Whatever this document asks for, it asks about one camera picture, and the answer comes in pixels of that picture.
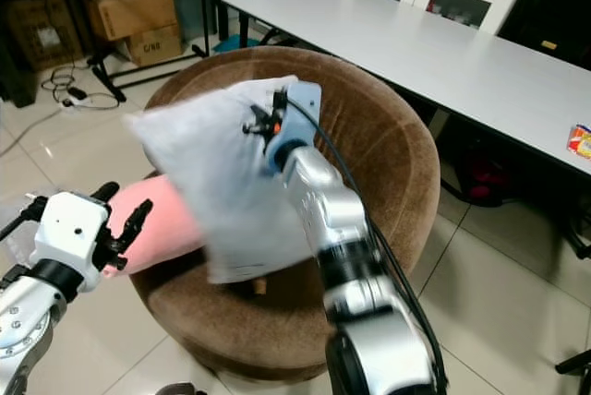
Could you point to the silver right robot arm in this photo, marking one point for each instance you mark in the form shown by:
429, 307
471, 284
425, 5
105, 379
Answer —
332, 220

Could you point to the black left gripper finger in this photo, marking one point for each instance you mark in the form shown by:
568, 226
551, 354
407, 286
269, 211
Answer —
105, 191
136, 220

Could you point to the large cardboard box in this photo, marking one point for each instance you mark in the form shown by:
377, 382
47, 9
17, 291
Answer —
129, 7

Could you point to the small printed cardboard box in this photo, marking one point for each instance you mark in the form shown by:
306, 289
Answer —
157, 47

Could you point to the grey pillow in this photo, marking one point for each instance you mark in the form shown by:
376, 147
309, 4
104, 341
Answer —
222, 173

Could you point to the pink pillow with cat print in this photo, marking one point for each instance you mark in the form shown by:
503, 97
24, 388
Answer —
157, 224

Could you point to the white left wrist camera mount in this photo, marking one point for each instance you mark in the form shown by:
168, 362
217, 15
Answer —
69, 229

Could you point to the cardboard box with white label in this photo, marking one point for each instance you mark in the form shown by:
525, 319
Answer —
44, 33

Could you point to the white rectangular table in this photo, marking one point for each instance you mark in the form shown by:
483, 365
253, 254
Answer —
425, 53

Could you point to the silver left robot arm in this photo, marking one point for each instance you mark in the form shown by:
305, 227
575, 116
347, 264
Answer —
28, 330

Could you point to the orange snack packet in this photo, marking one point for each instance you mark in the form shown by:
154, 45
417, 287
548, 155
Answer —
582, 140

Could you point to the brown round sofa chair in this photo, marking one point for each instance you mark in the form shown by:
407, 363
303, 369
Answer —
379, 164

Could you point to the dark red bag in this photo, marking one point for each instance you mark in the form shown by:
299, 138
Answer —
487, 176

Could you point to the blue rug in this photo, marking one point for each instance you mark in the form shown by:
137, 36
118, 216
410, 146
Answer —
226, 43

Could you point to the dark robot foot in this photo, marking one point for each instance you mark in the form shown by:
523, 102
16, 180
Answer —
183, 389

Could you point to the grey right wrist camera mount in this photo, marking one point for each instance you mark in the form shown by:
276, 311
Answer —
303, 109

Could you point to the white power strip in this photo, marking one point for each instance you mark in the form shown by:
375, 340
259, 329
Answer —
76, 98

